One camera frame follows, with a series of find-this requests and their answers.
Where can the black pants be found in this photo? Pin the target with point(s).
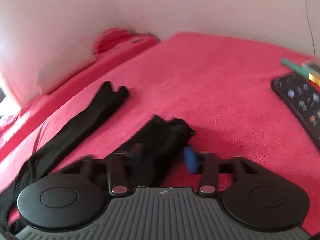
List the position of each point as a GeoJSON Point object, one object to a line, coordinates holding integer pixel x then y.
{"type": "Point", "coordinates": [93, 123]}

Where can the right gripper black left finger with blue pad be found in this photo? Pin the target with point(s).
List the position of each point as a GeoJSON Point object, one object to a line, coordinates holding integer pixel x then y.
{"type": "Point", "coordinates": [115, 167]}

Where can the green stick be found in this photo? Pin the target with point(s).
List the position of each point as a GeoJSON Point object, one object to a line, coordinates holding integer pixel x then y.
{"type": "Point", "coordinates": [303, 72]}

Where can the red side mattress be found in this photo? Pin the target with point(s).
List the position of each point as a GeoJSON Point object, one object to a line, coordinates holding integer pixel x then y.
{"type": "Point", "coordinates": [16, 128]}

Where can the clear plastic box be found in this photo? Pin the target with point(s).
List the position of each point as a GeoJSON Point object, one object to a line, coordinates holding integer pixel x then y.
{"type": "Point", "coordinates": [313, 68]}

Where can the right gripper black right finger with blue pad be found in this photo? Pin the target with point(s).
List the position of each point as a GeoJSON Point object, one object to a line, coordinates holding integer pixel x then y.
{"type": "Point", "coordinates": [209, 166]}

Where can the red cushion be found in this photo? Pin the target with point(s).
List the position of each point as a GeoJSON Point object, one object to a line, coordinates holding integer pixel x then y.
{"type": "Point", "coordinates": [109, 39]}

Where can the white pillow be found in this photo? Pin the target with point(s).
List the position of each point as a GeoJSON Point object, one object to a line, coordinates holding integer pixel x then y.
{"type": "Point", "coordinates": [63, 66]}

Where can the red bed blanket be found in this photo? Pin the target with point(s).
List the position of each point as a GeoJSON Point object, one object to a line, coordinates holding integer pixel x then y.
{"type": "Point", "coordinates": [221, 87]}

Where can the black patterned tray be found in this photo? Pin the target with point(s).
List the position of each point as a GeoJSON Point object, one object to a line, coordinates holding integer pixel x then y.
{"type": "Point", "coordinates": [302, 99]}

